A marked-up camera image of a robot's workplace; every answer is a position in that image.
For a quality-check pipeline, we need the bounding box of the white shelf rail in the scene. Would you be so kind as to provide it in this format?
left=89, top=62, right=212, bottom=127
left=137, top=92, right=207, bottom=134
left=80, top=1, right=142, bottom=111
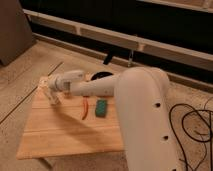
left=24, top=9, right=213, bottom=71

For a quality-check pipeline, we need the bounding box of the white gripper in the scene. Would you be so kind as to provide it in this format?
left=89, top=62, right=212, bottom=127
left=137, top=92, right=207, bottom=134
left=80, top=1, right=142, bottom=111
left=47, top=74, right=70, bottom=92

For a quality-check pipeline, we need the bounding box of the dark bowl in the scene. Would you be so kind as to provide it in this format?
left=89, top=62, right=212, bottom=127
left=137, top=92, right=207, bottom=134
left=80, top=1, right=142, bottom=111
left=91, top=71, right=113, bottom=80

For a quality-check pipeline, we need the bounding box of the wooden table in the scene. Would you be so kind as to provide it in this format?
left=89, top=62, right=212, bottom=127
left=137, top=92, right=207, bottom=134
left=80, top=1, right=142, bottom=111
left=17, top=83, right=124, bottom=159

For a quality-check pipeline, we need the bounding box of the grey cabinet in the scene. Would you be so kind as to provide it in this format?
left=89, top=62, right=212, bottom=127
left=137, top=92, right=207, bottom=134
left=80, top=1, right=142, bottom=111
left=0, top=0, right=36, bottom=66

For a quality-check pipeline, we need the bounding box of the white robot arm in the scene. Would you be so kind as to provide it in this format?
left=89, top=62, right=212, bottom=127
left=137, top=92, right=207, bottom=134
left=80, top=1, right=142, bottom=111
left=48, top=67, right=182, bottom=171

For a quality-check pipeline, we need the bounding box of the red chili pepper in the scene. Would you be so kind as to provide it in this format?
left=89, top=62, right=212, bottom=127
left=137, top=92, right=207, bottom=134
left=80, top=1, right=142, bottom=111
left=82, top=97, right=89, bottom=120

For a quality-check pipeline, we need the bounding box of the black cable on floor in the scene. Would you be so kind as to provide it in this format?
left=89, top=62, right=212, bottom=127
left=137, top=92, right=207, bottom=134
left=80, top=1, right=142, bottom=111
left=168, top=98, right=213, bottom=171

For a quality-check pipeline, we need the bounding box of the clear plastic bottle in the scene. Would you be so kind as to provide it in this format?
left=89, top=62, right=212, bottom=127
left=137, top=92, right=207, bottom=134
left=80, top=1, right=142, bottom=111
left=41, top=80, right=60, bottom=105

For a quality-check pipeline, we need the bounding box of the green sponge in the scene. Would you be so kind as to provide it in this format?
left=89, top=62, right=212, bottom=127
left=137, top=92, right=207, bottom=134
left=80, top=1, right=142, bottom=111
left=95, top=99, right=107, bottom=117

